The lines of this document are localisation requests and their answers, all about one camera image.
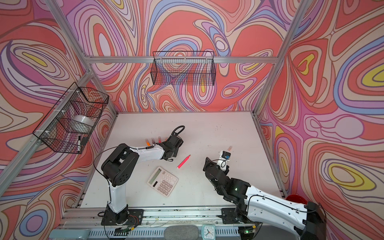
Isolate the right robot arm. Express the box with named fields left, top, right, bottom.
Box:
left=203, top=158, right=327, bottom=240

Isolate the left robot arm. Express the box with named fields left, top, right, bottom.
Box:
left=101, top=135, right=184, bottom=214

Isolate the pink calculator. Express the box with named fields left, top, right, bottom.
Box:
left=147, top=167, right=179, bottom=198

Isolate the small white clock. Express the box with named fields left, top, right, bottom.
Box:
left=202, top=225, right=216, bottom=240

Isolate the grey padded cushion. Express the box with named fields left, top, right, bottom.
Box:
left=164, top=225, right=199, bottom=240

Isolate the red plastic cup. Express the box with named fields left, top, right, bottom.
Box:
left=286, top=194, right=308, bottom=205

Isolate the black marker in basket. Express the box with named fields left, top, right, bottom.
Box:
left=77, top=136, right=82, bottom=154

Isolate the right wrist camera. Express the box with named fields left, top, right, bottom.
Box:
left=217, top=151, right=231, bottom=171

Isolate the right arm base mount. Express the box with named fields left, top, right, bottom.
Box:
left=218, top=208, right=254, bottom=224

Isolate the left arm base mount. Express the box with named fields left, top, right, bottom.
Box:
left=101, top=209, right=144, bottom=227

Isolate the black wire basket back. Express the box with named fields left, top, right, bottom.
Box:
left=151, top=51, right=216, bottom=86

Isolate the black wire basket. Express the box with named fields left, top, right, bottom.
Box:
left=151, top=51, right=216, bottom=86
left=33, top=83, right=109, bottom=154

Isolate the black wire basket left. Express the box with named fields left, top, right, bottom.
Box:
left=33, top=83, right=109, bottom=154

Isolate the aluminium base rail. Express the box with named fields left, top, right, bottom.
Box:
left=59, top=206, right=256, bottom=230

